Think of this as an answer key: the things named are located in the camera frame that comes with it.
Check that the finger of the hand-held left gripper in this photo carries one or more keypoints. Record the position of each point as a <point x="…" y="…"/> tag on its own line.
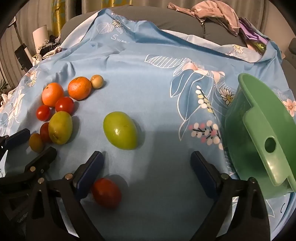
<point x="44" y="158"/>
<point x="17" y="138"/>

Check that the red tomato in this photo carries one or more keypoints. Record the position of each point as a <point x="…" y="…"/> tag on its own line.
<point x="44" y="131"/>
<point x="64" y="105"/>
<point x="43" y="113"/>
<point x="108" y="193"/>

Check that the black box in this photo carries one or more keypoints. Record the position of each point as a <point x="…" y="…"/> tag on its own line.
<point x="22" y="54"/>

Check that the blue floral bedsheet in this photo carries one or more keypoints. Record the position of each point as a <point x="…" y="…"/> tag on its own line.
<point x="150" y="104"/>

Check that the pile of dark clothes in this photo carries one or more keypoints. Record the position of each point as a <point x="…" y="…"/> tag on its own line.
<point x="49" y="45"/>

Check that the orange with stem dimple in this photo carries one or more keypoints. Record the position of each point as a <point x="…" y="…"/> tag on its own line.
<point x="52" y="94"/>

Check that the white paper roll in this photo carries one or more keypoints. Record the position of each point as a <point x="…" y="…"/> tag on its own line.
<point x="41" y="34"/>

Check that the green jujube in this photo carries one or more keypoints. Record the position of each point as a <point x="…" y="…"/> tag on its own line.
<point x="120" y="133"/>
<point x="60" y="128"/>

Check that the pink crumpled garment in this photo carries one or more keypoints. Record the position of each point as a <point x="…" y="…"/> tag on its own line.
<point x="208" y="11"/>

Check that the purple cloth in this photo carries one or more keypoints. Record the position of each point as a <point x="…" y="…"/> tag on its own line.
<point x="249" y="30"/>

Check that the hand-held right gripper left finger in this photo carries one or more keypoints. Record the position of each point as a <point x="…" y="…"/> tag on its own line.
<point x="89" y="176"/>

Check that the orange with pitted skin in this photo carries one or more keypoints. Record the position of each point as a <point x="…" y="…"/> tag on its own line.
<point x="79" y="88"/>

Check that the grey sofa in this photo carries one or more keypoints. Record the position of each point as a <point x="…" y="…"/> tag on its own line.
<point x="143" y="14"/>

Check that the small yellowish jujube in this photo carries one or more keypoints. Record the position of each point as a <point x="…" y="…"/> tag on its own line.
<point x="96" y="81"/>

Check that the green plastic basin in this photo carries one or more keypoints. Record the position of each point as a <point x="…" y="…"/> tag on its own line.
<point x="254" y="129"/>

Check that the yellow patterned curtain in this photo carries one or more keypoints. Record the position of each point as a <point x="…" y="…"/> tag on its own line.
<point x="115" y="3"/>
<point x="57" y="14"/>

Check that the small orange-yellow tomato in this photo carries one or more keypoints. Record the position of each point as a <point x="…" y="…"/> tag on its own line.
<point x="36" y="142"/>

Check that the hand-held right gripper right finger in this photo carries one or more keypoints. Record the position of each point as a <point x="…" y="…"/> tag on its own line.
<point x="205" y="176"/>

